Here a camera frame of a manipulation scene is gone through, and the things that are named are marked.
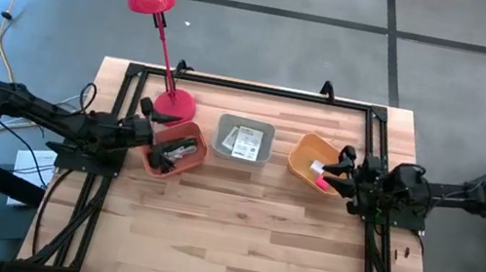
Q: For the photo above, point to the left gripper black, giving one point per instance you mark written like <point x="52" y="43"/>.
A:
<point x="139" y="132"/>

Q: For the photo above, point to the small white floor scrap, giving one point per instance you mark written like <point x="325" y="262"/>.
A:
<point x="186" y="24"/>

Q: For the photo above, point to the white printed product box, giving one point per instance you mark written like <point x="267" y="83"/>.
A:
<point x="228" y="138"/>
<point x="247" y="144"/>

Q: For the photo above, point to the black frame clamp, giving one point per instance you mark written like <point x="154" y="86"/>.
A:
<point x="327" y="92"/>
<point x="182" y="69"/>

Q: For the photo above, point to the black aluminium rig frame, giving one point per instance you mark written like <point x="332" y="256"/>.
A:
<point x="280" y="92"/>

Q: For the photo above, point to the grey plastic bin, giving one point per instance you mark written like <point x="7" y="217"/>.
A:
<point x="226" y="119"/>

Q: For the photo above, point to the yellow plastic bin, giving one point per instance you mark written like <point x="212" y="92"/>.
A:
<point x="304" y="151"/>

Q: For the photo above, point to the white cube charger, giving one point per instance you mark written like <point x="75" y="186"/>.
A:
<point x="316" y="167"/>

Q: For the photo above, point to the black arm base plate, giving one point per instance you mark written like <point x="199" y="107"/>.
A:
<point x="413" y="225"/>
<point x="84" y="166"/>

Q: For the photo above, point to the pink USB wall charger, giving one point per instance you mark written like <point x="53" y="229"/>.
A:
<point x="321" y="184"/>

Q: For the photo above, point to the white paper sheet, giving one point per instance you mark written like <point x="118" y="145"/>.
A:
<point x="29" y="158"/>

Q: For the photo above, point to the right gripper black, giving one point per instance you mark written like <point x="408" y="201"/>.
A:
<point x="368" y="186"/>

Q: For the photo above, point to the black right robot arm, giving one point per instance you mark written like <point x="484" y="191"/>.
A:
<point x="450" y="198"/>

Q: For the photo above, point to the orange plastic bin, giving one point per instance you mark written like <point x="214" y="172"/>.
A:
<point x="190" y="167"/>

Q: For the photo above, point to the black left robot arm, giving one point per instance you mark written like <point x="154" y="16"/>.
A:
<point x="58" y="117"/>

